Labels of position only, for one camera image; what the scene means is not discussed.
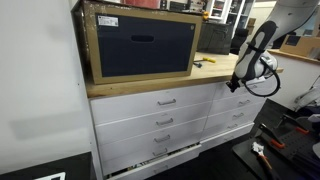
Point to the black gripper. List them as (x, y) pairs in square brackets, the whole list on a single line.
[(233, 83)]

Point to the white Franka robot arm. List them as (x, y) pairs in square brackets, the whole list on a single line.
[(286, 16)]

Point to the white workbench with wooden top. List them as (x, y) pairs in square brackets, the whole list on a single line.
[(216, 71)]

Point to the white table with wooden top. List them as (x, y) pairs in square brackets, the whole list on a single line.
[(296, 76)]

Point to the black office chair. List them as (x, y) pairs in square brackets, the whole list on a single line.
[(237, 35)]

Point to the small cardboard box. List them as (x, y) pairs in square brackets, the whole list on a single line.
[(251, 22)]

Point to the white and orange hand tool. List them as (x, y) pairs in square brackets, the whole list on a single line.
[(257, 148)]

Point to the white shelving unit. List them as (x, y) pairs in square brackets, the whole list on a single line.
[(230, 10)]

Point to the black clamp with orange tip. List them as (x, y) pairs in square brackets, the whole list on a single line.
[(276, 144), (301, 130)]

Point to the white curved object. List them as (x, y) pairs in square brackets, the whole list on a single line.
[(310, 96)]

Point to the cardboard box with dark label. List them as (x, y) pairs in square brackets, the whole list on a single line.
[(303, 46)]

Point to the black perforated board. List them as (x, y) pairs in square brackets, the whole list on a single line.
[(293, 150)]

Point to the white partition panel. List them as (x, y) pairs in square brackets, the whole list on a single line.
[(40, 83)]

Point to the black panel with white mark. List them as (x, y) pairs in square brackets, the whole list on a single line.
[(33, 168)]

